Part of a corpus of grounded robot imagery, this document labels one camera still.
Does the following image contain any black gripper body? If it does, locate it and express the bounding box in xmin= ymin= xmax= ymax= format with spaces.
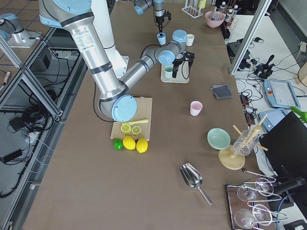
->
xmin=173 ymin=54 xmax=186 ymax=69
xmin=154 ymin=9 xmax=171 ymax=28

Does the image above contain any green cup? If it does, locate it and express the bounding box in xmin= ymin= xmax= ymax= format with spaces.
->
xmin=164 ymin=65 xmax=173 ymax=79

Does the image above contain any blue cup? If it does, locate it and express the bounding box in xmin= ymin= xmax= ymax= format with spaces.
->
xmin=156 ymin=33 xmax=166 ymax=46

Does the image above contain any cream cup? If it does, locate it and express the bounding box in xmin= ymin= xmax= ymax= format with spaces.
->
xmin=186 ymin=34 xmax=195 ymax=46

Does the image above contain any pink cup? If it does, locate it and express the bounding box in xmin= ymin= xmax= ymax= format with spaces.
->
xmin=190 ymin=101 xmax=203 ymax=116

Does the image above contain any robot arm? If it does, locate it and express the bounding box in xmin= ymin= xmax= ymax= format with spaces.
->
xmin=39 ymin=0 xmax=187 ymax=122
xmin=133 ymin=0 xmax=171 ymax=35

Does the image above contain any cream rabbit tray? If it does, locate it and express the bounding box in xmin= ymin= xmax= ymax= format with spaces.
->
xmin=161 ymin=62 xmax=189 ymax=83

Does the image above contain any yellow cup on rack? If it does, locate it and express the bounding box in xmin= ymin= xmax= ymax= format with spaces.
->
xmin=198 ymin=0 xmax=206 ymax=9

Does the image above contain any grey folded cloth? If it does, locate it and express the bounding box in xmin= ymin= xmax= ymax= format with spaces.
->
xmin=210 ymin=84 xmax=233 ymax=99

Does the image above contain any wooden cutting board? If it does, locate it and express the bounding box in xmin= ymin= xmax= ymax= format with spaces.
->
xmin=110 ymin=97 xmax=153 ymax=141

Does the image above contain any metal black-tipped muddler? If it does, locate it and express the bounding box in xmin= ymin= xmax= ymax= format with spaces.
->
xmin=211 ymin=6 xmax=217 ymax=21

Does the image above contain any pink bowl with ice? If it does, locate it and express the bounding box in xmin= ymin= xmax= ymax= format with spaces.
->
xmin=205 ymin=11 xmax=225 ymax=28

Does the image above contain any yellow plastic knife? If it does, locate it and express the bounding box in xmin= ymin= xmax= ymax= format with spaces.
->
xmin=122 ymin=119 xmax=149 ymax=126

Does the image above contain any green bowl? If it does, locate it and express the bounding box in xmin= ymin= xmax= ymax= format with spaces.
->
xmin=207 ymin=128 xmax=231 ymax=150

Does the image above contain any whole lemon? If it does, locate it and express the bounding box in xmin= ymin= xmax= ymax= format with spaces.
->
xmin=122 ymin=136 xmax=136 ymax=150
xmin=136 ymin=138 xmax=148 ymax=153

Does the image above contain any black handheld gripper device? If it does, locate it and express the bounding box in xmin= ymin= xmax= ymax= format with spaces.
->
xmin=254 ymin=55 xmax=275 ymax=79

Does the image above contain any green lime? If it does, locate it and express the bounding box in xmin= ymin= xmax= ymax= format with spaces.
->
xmin=113 ymin=139 xmax=123 ymax=150

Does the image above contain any clear textured glass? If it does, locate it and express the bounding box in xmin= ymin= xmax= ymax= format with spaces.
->
xmin=233 ymin=130 xmax=259 ymax=156

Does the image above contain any wooden cup tree stand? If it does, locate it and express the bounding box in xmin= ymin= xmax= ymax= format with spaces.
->
xmin=218 ymin=115 xmax=268 ymax=170

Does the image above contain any blue teach pendant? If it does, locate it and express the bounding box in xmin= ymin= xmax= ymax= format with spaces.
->
xmin=258 ymin=108 xmax=287 ymax=132
xmin=263 ymin=79 xmax=301 ymax=109

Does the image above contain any metal scoop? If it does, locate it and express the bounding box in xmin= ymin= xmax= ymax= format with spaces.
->
xmin=179 ymin=163 xmax=213 ymax=205

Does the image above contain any black monitor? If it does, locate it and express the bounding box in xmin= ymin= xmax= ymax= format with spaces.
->
xmin=260 ymin=112 xmax=307 ymax=179

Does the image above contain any wine glass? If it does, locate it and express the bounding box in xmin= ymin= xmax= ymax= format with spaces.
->
xmin=237 ymin=177 xmax=273 ymax=202
xmin=234 ymin=204 xmax=272 ymax=230

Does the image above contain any white wire cup rack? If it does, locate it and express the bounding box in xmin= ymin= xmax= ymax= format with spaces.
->
xmin=181 ymin=0 xmax=203 ymax=19

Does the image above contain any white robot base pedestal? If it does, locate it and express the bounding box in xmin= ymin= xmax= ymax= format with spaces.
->
xmin=95 ymin=0 xmax=129 ymax=79

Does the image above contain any aluminium frame post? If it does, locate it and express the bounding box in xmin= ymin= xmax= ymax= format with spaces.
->
xmin=229 ymin=0 xmax=272 ymax=76

